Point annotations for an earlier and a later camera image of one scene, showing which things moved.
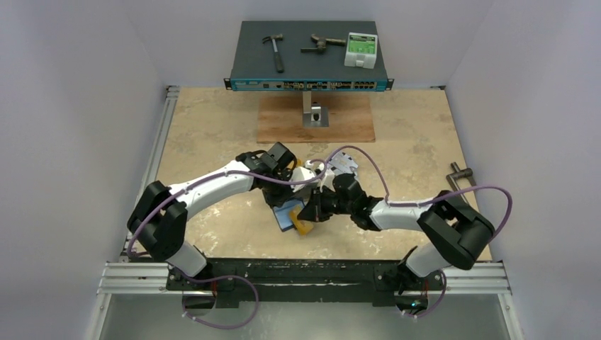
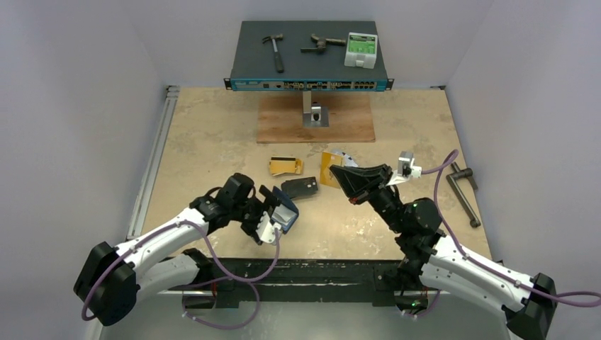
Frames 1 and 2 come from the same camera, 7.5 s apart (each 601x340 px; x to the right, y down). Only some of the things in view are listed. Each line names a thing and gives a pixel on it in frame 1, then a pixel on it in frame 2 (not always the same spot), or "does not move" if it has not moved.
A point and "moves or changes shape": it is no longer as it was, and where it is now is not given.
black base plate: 247,283 does not move
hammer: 279,64 does not move
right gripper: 317,206 -> 372,185
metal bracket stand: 314,114 does not move
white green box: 361,50 does not move
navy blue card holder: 283,213 moves or changes shape
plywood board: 281,120 does not move
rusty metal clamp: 321,43 does not move
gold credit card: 304,227 -> 327,177
